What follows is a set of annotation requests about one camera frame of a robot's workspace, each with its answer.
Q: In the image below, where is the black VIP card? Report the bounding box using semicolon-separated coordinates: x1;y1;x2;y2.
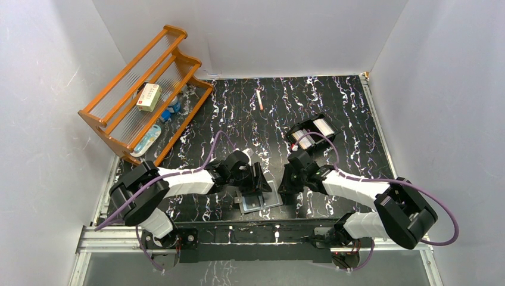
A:
241;195;264;213

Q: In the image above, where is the silver metal card holder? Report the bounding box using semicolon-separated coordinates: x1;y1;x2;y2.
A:
234;180;283;214

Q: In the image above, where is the black card tray box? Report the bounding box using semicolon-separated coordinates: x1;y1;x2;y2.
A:
284;113;341;154

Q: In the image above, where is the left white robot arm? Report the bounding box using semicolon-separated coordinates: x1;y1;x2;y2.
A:
109;150;273;248

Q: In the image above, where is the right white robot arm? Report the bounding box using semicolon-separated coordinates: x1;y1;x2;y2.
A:
279;150;438;250

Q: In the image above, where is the white card stack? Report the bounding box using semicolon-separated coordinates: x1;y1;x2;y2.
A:
313;118;335;137

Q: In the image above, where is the pink white pen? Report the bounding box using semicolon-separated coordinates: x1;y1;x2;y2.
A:
255;89;264;111

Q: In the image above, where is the blue small bottle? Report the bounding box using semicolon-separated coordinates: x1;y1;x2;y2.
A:
160;96;181;122

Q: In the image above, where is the light blue blister pack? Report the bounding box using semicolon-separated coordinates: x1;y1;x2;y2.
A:
130;124;162;158

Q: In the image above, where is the orange wooden shelf rack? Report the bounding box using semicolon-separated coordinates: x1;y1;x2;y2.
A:
78;25;214;166

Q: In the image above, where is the cream medicine box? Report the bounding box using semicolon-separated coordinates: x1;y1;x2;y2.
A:
136;83;162;112

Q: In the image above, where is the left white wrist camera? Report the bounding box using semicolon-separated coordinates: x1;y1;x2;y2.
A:
241;148;254;158

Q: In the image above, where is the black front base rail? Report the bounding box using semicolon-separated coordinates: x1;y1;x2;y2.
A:
177;218;339;263

